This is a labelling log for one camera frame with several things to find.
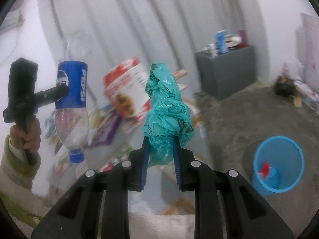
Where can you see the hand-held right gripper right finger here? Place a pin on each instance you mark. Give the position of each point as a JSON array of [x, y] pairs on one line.
[[177, 164]]

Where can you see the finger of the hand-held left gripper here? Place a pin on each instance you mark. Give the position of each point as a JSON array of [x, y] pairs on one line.
[[51, 95]]

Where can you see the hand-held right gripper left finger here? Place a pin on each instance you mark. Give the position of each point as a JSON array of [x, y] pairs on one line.
[[145, 164]]

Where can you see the clear plastic bottle blue label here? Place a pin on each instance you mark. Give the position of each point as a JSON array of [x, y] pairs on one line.
[[72, 84]]

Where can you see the teal plastic bag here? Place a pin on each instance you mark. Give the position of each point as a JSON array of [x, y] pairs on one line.
[[168, 114]]

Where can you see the blue plastic wastebasket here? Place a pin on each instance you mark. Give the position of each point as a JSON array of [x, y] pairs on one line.
[[286, 154]]

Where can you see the person's left hand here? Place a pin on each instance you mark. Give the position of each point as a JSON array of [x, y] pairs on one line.
[[33, 135]]

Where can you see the pile of snack packets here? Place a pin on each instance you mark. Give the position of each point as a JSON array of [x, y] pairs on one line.
[[124, 151]]

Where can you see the purple snack packet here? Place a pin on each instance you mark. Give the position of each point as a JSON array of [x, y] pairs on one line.
[[104, 132]]

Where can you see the white woven sack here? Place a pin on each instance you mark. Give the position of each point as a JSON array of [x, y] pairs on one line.
[[162, 225]]

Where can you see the red and white food package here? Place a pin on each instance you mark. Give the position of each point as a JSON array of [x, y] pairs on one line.
[[127, 89]]

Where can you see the red wrapper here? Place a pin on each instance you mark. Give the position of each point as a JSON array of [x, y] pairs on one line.
[[264, 170]]

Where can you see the grey cabinet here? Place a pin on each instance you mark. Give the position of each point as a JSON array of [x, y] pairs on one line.
[[226, 72]]

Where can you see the white bottle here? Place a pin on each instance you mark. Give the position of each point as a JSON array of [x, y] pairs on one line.
[[213, 50]]

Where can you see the purple box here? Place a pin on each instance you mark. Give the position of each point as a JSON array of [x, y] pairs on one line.
[[241, 37]]

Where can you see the white plastic bag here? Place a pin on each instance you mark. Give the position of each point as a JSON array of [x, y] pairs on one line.
[[291, 67]]

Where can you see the pink and white board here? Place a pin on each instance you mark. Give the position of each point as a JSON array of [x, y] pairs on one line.
[[307, 44]]

